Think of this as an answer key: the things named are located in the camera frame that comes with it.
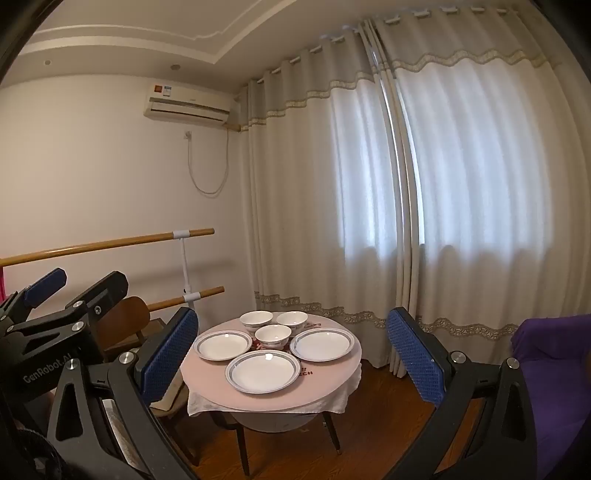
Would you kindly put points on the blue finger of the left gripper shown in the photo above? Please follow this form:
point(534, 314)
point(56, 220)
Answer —
point(100, 298)
point(40, 291)

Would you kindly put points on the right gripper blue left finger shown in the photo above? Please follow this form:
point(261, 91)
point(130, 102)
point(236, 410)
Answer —
point(160, 357)

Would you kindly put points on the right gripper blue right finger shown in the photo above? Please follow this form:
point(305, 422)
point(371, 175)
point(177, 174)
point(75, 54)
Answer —
point(426, 360)

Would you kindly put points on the white plate blue rim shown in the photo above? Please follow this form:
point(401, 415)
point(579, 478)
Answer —
point(262, 372)
point(221, 346)
point(322, 345)

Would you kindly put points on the white bowl red pattern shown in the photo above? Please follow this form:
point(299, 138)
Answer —
point(273, 336)

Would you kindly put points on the pink cloth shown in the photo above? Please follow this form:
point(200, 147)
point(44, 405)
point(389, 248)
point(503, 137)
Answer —
point(3, 295)

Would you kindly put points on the brown wooden chair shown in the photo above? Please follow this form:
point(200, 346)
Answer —
point(122, 326)

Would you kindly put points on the lower wooden ballet bar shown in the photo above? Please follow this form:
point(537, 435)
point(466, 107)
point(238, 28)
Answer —
point(188, 298)

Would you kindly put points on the wooden ballet bar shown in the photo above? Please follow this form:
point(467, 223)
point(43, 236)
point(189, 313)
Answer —
point(188, 298)
point(105, 245)

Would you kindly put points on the upper wooden ballet bar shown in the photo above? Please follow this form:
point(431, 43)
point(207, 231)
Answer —
point(105, 245)

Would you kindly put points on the white ballet bar stand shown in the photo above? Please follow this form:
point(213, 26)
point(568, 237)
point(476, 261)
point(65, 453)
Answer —
point(185, 267)

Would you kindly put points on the pink round table mat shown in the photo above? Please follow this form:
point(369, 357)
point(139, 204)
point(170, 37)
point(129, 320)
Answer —
point(314, 322)

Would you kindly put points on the purple cloth covered furniture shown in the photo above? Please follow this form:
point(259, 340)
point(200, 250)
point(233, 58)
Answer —
point(554, 354)

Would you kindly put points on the left beige curtain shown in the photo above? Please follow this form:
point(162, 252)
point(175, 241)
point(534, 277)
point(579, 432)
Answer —
point(322, 199)

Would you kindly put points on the beige curtain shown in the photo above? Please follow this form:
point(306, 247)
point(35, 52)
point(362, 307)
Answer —
point(322, 199)
point(492, 111)

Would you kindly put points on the right beige curtain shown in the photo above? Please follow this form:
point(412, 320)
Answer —
point(492, 111)

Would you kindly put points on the white wall air conditioner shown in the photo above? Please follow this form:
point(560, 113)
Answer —
point(176, 103)

